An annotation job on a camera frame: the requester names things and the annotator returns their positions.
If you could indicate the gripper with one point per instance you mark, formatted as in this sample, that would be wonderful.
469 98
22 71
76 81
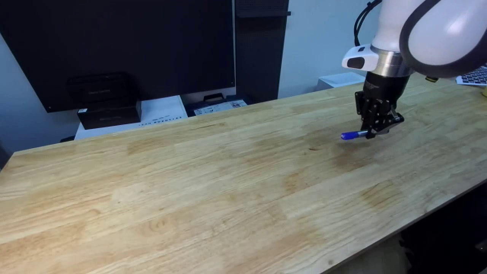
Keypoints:
384 87

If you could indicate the blue pen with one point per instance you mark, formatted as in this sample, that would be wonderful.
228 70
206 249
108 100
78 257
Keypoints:
352 135

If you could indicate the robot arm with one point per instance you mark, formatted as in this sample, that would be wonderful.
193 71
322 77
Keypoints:
441 30

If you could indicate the white plastic container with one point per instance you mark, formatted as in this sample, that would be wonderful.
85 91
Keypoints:
338 80

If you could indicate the keyboard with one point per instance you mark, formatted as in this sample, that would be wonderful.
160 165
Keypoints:
475 76

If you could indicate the black tray with papers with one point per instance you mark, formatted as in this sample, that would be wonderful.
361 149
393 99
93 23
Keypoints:
217 106

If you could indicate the white flat box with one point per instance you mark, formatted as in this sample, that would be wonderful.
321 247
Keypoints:
161 112

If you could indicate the black box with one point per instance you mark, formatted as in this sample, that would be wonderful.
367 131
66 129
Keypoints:
110 116

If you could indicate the large black monitor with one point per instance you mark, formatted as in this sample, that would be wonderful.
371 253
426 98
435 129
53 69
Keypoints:
114 42

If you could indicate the black mesh desk organizer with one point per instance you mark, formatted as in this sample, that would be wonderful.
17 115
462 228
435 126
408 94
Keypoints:
102 89

